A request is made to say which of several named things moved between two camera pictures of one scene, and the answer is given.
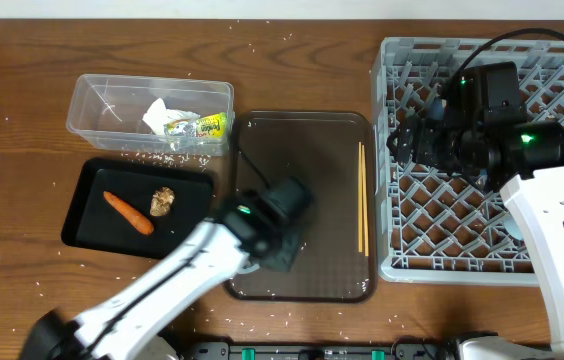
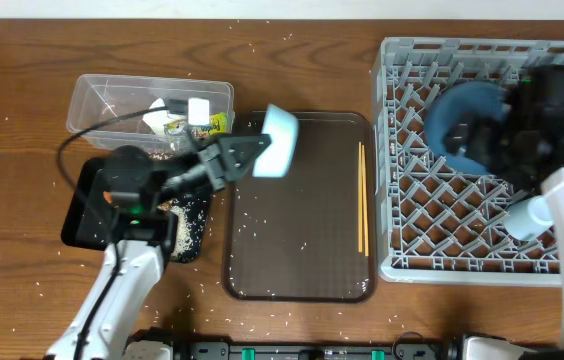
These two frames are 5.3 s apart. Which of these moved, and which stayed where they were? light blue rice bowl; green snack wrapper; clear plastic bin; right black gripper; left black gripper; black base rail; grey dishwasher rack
Moved: right black gripper; left black gripper; light blue rice bowl
Stayed: grey dishwasher rack; green snack wrapper; black base rail; clear plastic bin
